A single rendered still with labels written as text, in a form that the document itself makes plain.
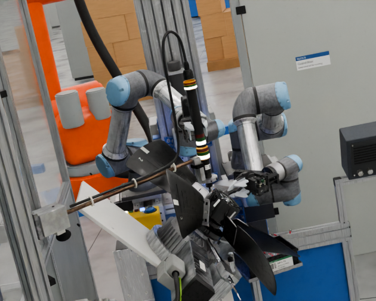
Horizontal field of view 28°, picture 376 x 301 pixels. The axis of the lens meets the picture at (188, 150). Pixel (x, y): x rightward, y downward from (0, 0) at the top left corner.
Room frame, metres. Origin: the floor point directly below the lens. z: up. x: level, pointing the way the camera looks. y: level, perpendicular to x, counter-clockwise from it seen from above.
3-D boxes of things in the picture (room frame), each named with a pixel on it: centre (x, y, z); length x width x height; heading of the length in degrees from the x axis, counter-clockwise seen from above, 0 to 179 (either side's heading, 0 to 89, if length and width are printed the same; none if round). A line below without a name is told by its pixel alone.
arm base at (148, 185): (3.35, 0.23, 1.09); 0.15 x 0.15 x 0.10
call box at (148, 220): (2.90, 0.24, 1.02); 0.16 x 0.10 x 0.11; 90
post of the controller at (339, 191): (2.90, -0.58, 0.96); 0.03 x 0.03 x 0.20; 0
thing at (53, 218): (2.18, 0.46, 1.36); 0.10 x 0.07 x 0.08; 125
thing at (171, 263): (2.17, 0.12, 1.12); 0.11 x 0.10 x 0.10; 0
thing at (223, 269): (2.19, -0.04, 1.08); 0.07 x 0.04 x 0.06; 10
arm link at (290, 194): (2.80, -0.35, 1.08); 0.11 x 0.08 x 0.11; 88
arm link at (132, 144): (3.35, 0.24, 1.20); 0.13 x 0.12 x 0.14; 127
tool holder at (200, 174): (2.53, -0.04, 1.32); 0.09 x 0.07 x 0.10; 125
